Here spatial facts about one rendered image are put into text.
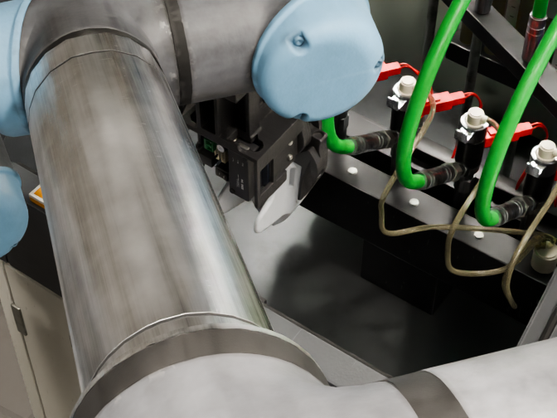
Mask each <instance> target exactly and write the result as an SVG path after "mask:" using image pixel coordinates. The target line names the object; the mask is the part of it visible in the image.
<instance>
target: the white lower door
mask: <svg viewBox="0 0 557 418"><path fill-rule="evenodd" d="M4 267H5V270H6V273H7V278H8V282H9V284H10V288H11V291H12V297H13V299H14V303H15V304H14V303H11V308H12V313H13V317H14V319H15V323H16V325H17V331H18V332H20V333H22V334H23V336H24V338H25V342H26V345H27V351H28V353H29V357H30V360H31V365H32V368H33V371H34V375H35V378H36V383H37V386H38V390H39V392H40V396H41V401H42V405H43V407H44V411H45V414H46V418H70V414H71V412H72V410H73V408H74V406H75V404H76V402H77V401H78V399H79V398H80V395H81V389H80V382H79V378H78V373H77V369H76V365H75V357H74V353H73V348H72V344H71V340H70V332H69V328H68V323H67V319H66V315H65V306H64V302H63V298H62V297H61V296H59V295H58V294H56V293H54V292H52V291H51V290H49V289H48V288H46V287H45V286H43V285H42V284H39V283H38V282H36V281H35V280H33V279H32V278H30V277H29V276H27V275H25V274H23V273H22V272H21V271H19V270H17V269H15V268H14V267H12V266H11V265H10V264H9V263H6V262H5V264H4Z"/></svg>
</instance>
